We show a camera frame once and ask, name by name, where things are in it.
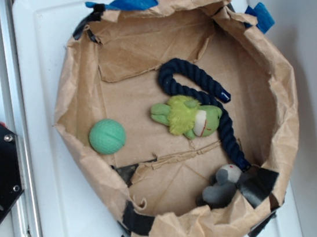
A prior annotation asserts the aluminium frame rail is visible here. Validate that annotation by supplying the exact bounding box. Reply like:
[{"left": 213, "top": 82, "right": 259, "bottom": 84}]
[{"left": 0, "top": 0, "right": 42, "bottom": 237}]

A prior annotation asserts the brown paper bag bin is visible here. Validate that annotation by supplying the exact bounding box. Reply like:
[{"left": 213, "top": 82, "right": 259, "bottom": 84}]
[{"left": 54, "top": 0, "right": 299, "bottom": 237}]

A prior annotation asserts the blue tape piece right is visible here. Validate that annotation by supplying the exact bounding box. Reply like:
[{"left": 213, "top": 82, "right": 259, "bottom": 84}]
[{"left": 245, "top": 2, "right": 275, "bottom": 34}]

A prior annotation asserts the green rubber ball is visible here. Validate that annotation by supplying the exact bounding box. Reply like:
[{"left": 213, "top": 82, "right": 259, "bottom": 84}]
[{"left": 89, "top": 119, "right": 126, "bottom": 155}]

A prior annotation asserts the blue tape piece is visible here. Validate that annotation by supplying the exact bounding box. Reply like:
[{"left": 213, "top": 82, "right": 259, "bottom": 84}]
[
  {"left": 85, "top": 0, "right": 159, "bottom": 11},
  {"left": 245, "top": 2, "right": 275, "bottom": 34}
]

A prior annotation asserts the dark blue rope toy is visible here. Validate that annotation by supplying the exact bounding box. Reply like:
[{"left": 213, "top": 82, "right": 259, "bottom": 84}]
[{"left": 158, "top": 58, "right": 251, "bottom": 172}]

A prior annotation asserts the blue tape piece top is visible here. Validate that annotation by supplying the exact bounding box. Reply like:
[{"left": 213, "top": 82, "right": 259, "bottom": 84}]
[{"left": 85, "top": 0, "right": 159, "bottom": 11}]

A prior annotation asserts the white plastic tray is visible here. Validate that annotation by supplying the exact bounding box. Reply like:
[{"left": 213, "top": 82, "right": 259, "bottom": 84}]
[{"left": 10, "top": 0, "right": 304, "bottom": 237}]

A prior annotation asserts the grey plush mouse toy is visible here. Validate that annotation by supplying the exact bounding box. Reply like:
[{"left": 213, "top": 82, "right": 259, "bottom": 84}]
[{"left": 201, "top": 164, "right": 243, "bottom": 209}]

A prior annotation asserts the green plush frog toy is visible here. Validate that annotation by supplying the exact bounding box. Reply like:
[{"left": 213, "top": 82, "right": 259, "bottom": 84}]
[{"left": 150, "top": 95, "right": 223, "bottom": 140}]

